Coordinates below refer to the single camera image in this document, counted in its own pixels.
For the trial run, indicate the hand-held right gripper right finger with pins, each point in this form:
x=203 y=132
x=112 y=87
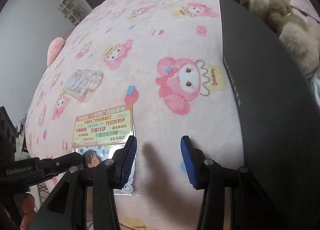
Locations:
x=188 y=162

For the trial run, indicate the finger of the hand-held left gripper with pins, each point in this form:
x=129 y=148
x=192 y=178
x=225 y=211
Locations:
x=60 y=163

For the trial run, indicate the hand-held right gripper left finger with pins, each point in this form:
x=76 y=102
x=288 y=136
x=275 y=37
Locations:
x=127 y=162

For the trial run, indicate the girl picture sticker pack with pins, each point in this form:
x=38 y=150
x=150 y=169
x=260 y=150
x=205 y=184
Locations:
x=92 y=157

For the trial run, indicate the orange sticker card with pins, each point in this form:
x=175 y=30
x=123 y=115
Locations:
x=102 y=127

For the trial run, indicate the dark grey cardboard box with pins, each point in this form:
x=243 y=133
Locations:
x=262 y=94

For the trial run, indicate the beige plush toy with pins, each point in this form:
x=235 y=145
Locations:
x=275 y=7

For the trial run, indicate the person's left hand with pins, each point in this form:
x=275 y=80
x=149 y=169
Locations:
x=28 y=205

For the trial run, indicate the clear phone case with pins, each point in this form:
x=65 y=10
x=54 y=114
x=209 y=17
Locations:
x=82 y=84

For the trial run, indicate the pink heart pillow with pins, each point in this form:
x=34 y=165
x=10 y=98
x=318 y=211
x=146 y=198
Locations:
x=55 y=49

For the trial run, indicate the pink printed blanket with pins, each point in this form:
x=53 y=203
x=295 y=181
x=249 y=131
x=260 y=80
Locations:
x=150 y=44

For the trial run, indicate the white shelf rack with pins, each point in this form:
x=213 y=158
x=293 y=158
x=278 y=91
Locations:
x=70 y=12

